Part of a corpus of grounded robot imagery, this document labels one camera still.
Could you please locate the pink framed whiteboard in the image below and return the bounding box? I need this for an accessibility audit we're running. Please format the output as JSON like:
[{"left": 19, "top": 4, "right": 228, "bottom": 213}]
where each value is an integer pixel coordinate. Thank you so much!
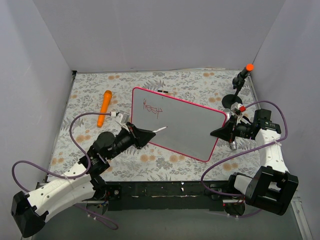
[{"left": 131, "top": 87, "right": 227, "bottom": 162}]

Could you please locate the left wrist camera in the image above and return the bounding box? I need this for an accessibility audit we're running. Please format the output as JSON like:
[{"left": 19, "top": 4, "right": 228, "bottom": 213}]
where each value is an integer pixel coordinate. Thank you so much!
[{"left": 110, "top": 111, "right": 130, "bottom": 129}]

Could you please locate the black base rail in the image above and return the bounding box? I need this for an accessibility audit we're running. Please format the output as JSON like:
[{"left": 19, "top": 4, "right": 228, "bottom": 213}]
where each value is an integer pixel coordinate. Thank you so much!
[{"left": 77, "top": 180, "right": 253, "bottom": 212}]

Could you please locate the red whiteboard marker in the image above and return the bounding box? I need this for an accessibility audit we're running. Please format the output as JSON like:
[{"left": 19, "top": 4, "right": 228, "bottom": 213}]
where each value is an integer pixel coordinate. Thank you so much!
[{"left": 152, "top": 126, "right": 168, "bottom": 133}]

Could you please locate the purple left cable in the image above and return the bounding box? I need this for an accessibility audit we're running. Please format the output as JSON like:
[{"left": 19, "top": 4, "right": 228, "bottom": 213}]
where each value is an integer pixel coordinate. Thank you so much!
[{"left": 11, "top": 111, "right": 120, "bottom": 231}]

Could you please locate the floral patterned mat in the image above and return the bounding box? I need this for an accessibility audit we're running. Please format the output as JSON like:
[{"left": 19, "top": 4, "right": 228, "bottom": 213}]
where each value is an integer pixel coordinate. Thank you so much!
[{"left": 49, "top": 69, "right": 260, "bottom": 182}]

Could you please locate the silver microphone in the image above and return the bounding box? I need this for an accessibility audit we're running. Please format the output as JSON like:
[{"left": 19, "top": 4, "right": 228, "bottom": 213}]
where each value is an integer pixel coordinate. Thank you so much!
[{"left": 223, "top": 108, "right": 238, "bottom": 151}]

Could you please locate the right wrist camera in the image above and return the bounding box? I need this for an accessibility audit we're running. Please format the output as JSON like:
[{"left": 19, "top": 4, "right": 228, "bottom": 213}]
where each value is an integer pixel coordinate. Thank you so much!
[{"left": 230, "top": 102, "right": 246, "bottom": 117}]

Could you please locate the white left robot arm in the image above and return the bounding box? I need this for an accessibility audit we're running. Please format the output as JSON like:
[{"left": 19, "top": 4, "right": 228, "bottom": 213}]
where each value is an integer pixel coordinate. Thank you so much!
[{"left": 11, "top": 122, "right": 156, "bottom": 238}]

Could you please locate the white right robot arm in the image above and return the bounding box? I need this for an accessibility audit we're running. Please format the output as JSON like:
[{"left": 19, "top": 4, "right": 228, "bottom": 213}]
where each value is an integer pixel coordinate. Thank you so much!
[{"left": 210, "top": 109, "right": 299, "bottom": 216}]

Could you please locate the purple cable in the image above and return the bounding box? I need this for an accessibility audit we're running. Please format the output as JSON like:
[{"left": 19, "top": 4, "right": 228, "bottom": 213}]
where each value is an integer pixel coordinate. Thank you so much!
[
  {"left": 11, "top": 111, "right": 120, "bottom": 231},
  {"left": 199, "top": 100, "right": 290, "bottom": 218}
]

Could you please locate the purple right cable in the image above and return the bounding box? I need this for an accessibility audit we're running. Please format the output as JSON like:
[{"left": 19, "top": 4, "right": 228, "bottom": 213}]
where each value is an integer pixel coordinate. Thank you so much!
[{"left": 199, "top": 100, "right": 290, "bottom": 218}]

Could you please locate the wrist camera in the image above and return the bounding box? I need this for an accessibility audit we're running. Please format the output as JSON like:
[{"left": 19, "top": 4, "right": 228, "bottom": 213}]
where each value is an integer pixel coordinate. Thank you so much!
[
  {"left": 110, "top": 111, "right": 130, "bottom": 129},
  {"left": 230, "top": 102, "right": 246, "bottom": 117}
]

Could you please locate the black microphone stand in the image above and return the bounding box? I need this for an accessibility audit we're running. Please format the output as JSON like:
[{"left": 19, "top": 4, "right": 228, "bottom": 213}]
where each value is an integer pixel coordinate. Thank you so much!
[{"left": 221, "top": 74, "right": 245, "bottom": 109}]

